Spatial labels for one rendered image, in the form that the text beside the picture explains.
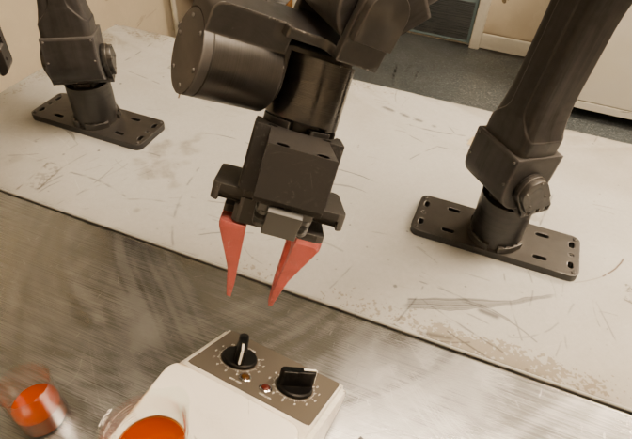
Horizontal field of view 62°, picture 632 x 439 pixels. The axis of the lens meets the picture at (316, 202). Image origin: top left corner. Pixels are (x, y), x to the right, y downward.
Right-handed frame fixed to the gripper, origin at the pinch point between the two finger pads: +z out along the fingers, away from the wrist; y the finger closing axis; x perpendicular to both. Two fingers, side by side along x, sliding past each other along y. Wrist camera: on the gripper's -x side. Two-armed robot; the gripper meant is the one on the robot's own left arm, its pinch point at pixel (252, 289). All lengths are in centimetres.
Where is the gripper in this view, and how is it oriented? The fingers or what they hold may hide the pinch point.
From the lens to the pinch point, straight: 45.0
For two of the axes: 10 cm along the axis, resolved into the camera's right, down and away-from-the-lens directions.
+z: -2.9, 9.3, 2.5
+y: 9.6, 2.6, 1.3
